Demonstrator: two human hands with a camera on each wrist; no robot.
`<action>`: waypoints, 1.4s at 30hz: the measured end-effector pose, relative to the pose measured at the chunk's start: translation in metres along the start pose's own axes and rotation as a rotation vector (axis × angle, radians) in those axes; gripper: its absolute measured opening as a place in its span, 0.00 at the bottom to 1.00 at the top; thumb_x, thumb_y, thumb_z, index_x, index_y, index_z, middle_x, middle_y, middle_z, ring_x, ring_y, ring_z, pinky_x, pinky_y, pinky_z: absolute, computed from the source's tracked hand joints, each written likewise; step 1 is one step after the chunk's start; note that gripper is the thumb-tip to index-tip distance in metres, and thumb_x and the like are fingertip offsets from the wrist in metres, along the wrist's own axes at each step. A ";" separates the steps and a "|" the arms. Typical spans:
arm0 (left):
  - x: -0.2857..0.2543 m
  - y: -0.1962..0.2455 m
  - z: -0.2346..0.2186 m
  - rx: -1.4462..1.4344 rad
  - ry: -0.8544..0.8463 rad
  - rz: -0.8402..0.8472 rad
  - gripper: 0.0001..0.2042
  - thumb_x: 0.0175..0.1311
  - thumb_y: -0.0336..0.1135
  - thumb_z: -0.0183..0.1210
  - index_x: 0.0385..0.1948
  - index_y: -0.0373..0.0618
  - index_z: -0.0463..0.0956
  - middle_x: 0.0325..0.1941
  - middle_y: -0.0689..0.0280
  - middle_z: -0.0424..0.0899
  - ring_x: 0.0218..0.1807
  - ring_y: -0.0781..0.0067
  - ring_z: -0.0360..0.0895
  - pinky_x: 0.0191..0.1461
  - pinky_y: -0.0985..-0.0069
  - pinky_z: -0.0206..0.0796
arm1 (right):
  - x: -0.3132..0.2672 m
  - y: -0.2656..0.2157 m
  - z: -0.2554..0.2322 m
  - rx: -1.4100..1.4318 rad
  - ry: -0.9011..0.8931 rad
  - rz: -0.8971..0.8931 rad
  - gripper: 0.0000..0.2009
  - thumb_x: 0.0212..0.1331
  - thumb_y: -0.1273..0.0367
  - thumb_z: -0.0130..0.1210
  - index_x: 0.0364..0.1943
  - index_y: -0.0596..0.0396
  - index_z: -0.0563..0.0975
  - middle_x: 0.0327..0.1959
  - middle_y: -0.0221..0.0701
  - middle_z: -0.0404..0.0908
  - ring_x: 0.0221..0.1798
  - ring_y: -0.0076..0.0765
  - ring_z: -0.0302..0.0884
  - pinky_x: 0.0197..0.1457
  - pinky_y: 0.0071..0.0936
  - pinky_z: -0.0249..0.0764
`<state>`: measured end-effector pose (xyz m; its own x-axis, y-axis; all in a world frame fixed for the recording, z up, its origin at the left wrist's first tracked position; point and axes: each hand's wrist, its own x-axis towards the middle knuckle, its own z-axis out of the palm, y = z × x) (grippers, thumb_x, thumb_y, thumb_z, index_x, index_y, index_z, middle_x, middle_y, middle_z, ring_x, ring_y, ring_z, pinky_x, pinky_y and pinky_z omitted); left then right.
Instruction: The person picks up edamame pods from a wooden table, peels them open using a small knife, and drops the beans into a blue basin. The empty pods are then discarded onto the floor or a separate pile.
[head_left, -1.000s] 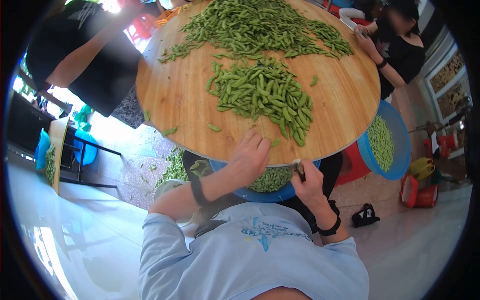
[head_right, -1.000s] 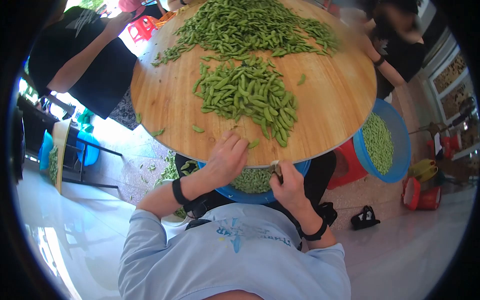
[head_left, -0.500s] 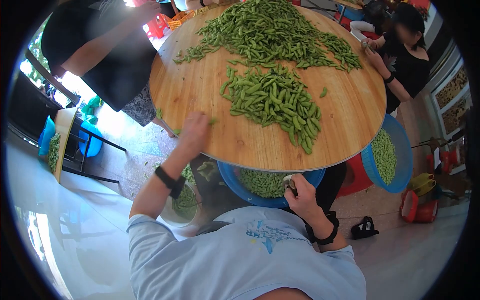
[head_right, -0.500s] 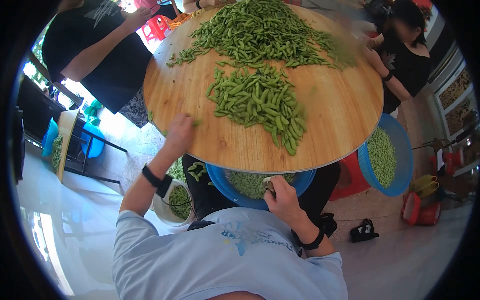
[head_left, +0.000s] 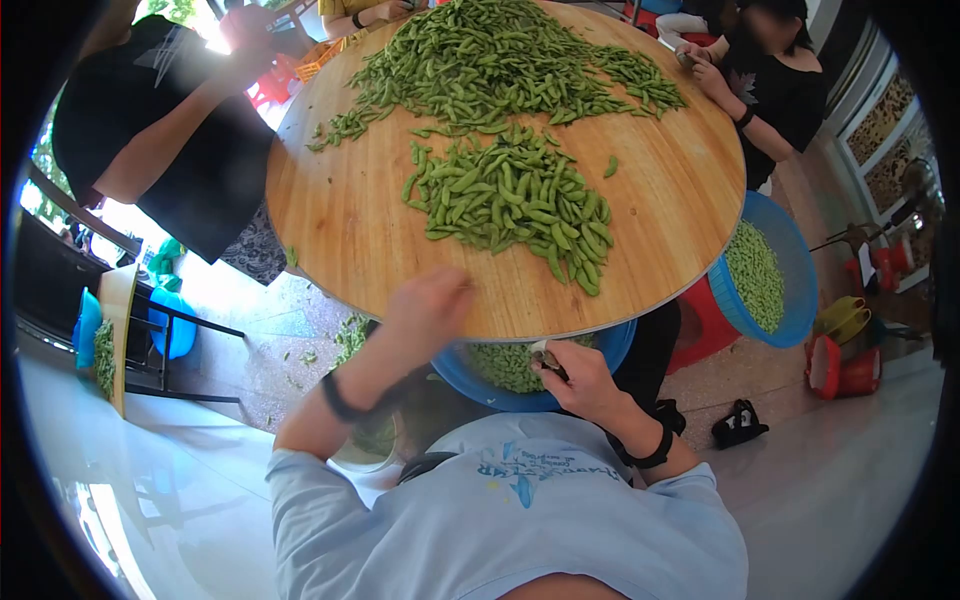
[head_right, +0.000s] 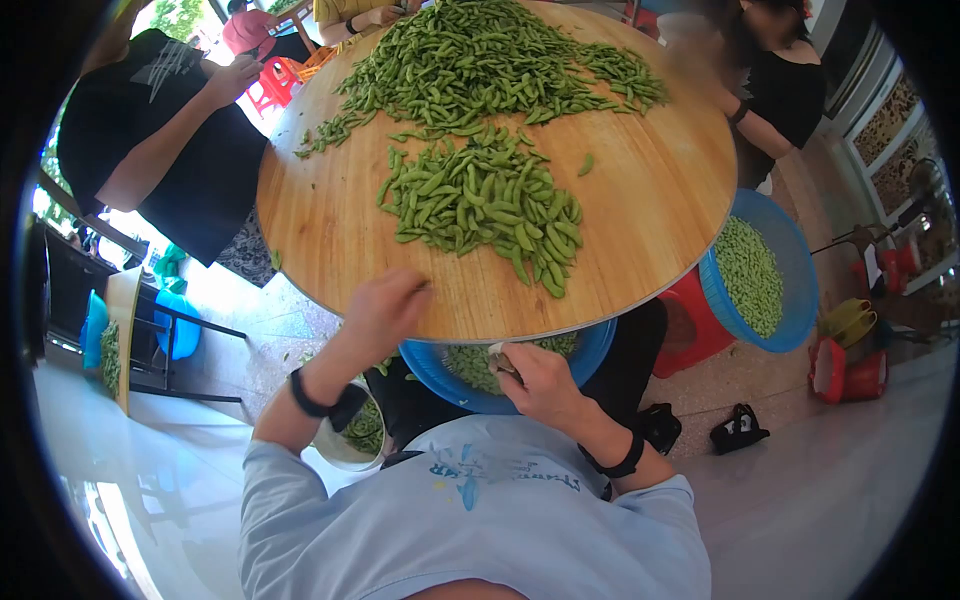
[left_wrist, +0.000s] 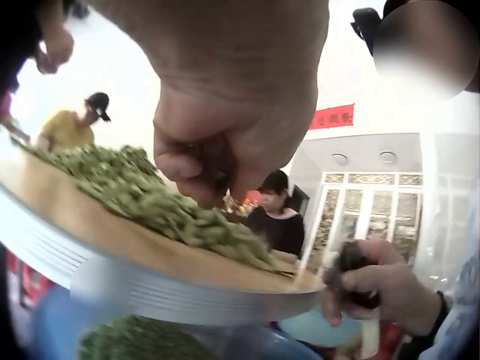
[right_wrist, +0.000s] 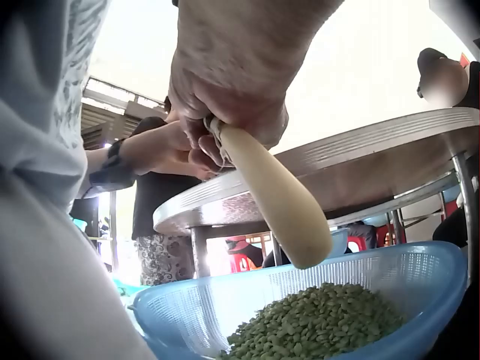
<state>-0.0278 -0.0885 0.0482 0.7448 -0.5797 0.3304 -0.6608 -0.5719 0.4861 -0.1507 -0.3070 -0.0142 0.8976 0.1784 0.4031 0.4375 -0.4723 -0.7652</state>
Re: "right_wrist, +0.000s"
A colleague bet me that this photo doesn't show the person's right hand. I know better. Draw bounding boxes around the person's right hand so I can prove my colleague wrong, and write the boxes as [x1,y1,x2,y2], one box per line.
[168,0,331,174]

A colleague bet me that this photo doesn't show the person's left hand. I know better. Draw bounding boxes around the person's left hand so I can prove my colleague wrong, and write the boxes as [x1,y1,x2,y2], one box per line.
[126,122,222,181]

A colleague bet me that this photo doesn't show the person's left fingers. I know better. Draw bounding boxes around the person's left fingers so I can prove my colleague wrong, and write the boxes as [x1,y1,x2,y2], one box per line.
[187,148,222,181]

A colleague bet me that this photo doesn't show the person's right fingers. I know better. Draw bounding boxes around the person's right fingers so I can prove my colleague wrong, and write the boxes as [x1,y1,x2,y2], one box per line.
[181,114,231,174]

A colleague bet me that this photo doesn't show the cream tool handle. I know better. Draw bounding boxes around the cream tool handle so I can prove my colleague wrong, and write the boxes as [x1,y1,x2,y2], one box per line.
[204,116,333,270]

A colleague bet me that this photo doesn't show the black wrist band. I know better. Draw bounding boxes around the black wrist band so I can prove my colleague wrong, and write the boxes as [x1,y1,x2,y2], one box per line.
[88,138,137,194]

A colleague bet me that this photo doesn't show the slatted metal awning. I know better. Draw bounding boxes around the slatted metal awning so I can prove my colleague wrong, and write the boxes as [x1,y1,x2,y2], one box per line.
[81,76,169,151]

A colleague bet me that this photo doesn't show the person's body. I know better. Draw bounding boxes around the person's body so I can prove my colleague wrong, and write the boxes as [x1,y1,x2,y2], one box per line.
[0,0,110,233]

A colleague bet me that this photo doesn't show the round metal table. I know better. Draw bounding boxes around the round metal table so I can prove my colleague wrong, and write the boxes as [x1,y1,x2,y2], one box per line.
[153,107,480,280]

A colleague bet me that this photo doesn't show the person's legs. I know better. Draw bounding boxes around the person's legs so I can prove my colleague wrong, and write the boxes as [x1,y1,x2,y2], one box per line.
[0,202,159,360]

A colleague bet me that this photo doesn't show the pile of green seeds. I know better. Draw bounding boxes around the pile of green seeds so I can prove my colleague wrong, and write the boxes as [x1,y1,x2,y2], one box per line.
[217,282,408,360]

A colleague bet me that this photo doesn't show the blue plastic colander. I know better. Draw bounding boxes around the blue plastic colander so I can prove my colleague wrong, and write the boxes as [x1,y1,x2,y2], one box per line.
[133,240,469,360]

